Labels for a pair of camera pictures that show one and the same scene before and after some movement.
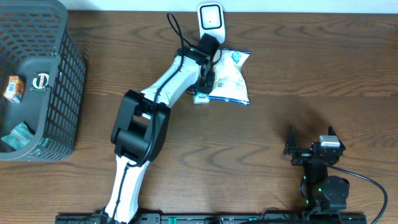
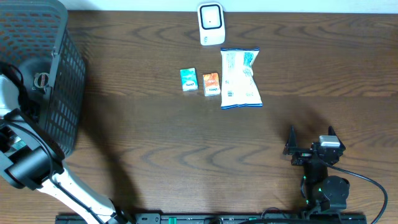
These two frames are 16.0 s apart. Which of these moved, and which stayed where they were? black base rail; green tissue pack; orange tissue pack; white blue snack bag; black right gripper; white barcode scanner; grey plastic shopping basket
Moved: orange tissue pack; white blue snack bag; green tissue pack
Stayed: grey plastic shopping basket; white barcode scanner; black base rail; black right gripper
